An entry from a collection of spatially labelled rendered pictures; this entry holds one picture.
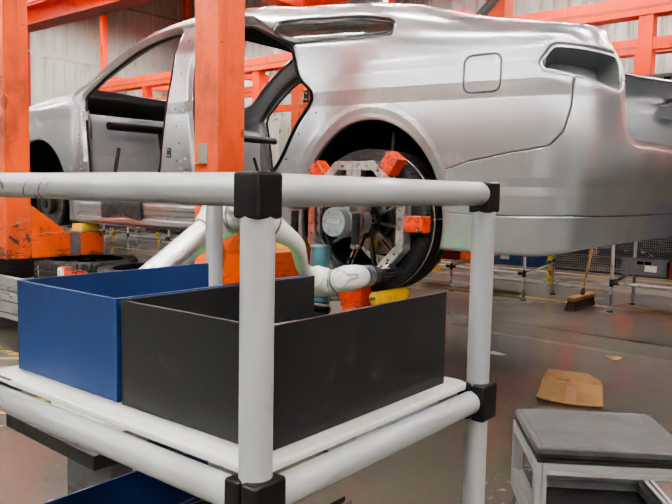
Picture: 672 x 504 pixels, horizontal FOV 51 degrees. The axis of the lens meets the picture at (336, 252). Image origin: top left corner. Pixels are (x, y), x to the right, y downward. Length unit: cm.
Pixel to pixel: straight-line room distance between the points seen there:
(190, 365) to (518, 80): 237
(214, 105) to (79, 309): 242
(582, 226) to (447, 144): 64
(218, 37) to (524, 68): 130
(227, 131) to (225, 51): 35
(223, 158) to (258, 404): 265
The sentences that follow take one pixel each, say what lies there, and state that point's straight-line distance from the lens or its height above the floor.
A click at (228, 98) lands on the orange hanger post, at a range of 320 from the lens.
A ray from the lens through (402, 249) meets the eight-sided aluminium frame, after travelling 301.
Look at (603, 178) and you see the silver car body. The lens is 288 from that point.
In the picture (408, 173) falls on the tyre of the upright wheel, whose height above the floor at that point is 107.
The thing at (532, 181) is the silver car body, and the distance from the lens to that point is 284.
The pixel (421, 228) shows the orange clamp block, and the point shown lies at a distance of 296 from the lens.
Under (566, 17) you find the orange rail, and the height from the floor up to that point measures 310.
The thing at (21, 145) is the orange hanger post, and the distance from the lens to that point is 481.
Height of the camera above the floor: 99
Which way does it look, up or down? 5 degrees down
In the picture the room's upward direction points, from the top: 1 degrees clockwise
